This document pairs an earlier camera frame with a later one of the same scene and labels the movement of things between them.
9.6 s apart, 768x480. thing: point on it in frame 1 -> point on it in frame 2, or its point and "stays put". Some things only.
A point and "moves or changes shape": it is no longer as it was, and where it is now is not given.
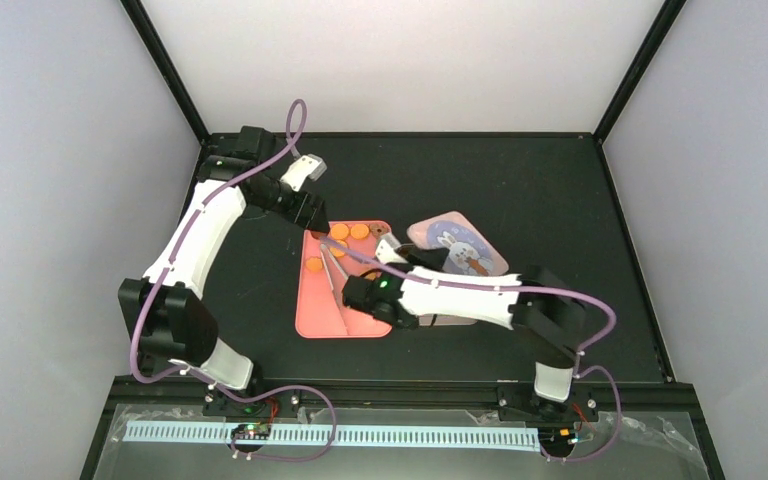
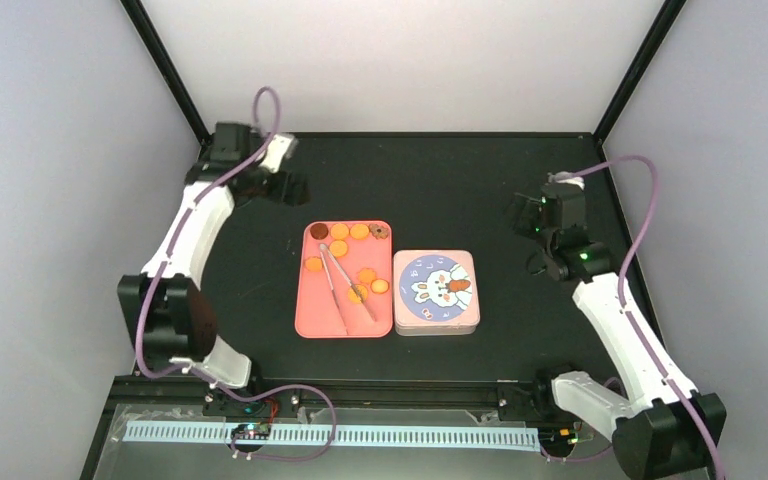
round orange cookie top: (339, 231) stays put
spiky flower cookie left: (314, 264) stays put
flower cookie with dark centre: (378, 229) stays put
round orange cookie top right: (359, 231) stays put
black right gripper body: (413, 254) -> (524, 205)
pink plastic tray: (321, 311) stays put
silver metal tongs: (337, 277) stays put
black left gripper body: (294, 209) -> (278, 192)
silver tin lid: (468, 254) moves or changes shape
